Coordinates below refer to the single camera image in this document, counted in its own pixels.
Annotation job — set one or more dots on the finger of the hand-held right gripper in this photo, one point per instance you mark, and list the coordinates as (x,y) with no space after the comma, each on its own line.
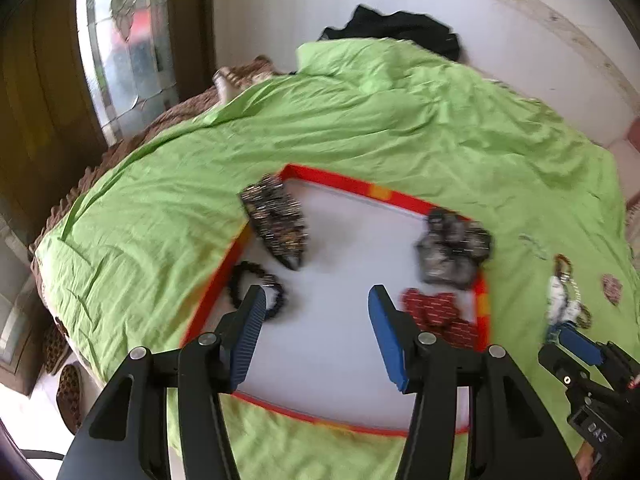
(580,344)
(557,362)

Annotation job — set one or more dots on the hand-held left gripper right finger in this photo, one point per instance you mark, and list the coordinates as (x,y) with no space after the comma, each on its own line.
(387,332)

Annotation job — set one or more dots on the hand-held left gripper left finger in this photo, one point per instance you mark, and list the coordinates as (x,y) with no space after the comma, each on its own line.
(249,332)

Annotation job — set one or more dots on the white tray with red rim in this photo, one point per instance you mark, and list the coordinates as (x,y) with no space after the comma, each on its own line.
(340,270)

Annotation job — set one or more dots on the person's right hand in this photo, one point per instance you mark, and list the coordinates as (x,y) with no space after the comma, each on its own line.
(586,462)

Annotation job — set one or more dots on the red patterned scrunchie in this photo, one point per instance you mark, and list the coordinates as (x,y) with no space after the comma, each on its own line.
(435,310)

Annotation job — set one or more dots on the grey patterned scrunchie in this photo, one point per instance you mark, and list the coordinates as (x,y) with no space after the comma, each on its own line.
(450,250)

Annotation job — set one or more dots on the black patterned scrunchie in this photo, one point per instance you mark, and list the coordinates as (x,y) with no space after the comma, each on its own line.
(275,220)

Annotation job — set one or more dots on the leopard print slipper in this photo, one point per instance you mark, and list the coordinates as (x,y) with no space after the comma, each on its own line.
(54,350)
(70,397)

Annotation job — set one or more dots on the pink cushion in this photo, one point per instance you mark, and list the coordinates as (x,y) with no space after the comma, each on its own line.
(627,155)

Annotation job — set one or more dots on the green blanket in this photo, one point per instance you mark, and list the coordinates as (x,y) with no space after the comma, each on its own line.
(380,120)

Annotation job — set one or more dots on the brown bed cover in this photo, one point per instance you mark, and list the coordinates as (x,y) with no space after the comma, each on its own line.
(170,115)

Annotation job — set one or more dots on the black cloth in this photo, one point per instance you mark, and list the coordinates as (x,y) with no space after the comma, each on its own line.
(400,27)

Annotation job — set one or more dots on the window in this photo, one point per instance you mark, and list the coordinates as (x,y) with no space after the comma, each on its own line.
(125,45)

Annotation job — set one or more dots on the wooden door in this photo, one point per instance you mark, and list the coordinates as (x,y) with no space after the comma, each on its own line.
(40,95)

